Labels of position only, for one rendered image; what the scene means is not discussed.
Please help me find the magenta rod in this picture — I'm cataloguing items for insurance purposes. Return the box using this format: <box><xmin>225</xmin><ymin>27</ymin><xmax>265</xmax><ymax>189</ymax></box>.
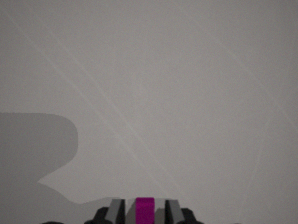
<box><xmin>136</xmin><ymin>197</ymin><xmax>155</xmax><ymax>224</ymax></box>

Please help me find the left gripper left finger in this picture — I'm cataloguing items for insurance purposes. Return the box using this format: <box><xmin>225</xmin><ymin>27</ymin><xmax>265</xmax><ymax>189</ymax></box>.
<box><xmin>42</xmin><ymin>199</ymin><xmax>125</xmax><ymax>224</ymax></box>

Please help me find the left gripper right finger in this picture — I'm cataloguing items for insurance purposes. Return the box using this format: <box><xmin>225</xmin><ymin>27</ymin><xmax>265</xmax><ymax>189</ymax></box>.
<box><xmin>165</xmin><ymin>200</ymin><xmax>204</xmax><ymax>224</ymax></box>

